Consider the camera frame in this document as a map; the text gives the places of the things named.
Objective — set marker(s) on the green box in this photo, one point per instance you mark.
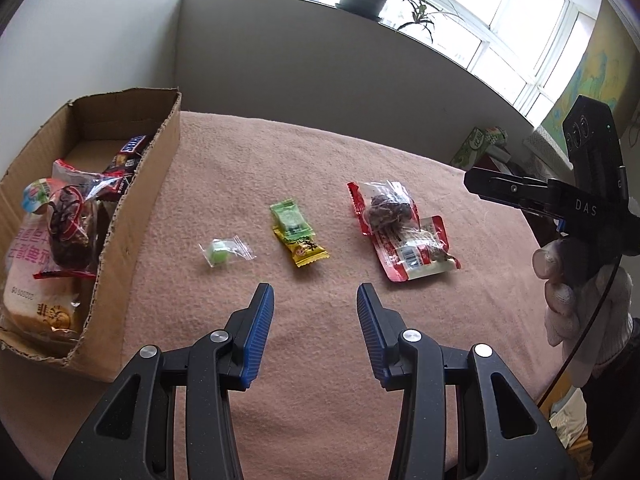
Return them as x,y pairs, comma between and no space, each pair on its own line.
472,147

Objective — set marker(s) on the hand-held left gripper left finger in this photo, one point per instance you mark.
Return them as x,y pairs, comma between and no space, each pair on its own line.
257,335

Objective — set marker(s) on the small clear green candy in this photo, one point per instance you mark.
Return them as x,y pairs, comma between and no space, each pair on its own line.
220,252

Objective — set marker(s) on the clear red-edged dried fruit packet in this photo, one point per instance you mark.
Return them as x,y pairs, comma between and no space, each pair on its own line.
387,207
70,230

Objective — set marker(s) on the cardboard box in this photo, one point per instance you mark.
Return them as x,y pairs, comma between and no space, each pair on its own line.
145,200

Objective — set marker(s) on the brown chocolate bar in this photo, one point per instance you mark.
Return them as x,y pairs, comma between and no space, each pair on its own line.
122,171
132,143

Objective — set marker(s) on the green candy packet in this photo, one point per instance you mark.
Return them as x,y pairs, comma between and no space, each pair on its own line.
290,220

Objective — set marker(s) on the yellow candy packet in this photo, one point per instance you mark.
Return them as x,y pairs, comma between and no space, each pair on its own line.
305,251

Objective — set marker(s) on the pink table cloth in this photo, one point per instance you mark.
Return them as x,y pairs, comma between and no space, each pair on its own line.
310,160

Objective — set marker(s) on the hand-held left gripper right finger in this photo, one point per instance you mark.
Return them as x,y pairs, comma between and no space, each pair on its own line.
370,330

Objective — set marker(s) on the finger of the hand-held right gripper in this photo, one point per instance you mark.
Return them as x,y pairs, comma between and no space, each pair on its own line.
510,185
530,205

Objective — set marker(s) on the white framed window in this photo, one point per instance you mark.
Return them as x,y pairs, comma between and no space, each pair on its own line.
525,20

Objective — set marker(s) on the person's right hand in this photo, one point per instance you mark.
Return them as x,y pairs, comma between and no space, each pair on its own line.
557,280

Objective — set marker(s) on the sliced bread packet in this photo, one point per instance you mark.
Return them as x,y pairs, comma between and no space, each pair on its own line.
40,305

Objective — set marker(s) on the pale crumpled cloth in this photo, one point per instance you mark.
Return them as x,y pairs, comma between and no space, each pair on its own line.
570,417

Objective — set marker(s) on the jelly cup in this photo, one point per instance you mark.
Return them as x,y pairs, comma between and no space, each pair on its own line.
37,195

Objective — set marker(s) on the person's right forearm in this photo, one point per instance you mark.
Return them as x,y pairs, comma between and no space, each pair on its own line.
615,310

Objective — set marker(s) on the red white snack packet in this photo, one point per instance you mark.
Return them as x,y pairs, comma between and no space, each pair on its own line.
415,257

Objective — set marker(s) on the wall map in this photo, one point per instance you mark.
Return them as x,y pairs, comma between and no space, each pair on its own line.
595,70

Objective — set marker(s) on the white cabinet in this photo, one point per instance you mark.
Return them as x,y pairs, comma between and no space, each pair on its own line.
100,35

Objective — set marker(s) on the white lace cloth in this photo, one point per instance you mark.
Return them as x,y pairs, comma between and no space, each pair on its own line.
542,147

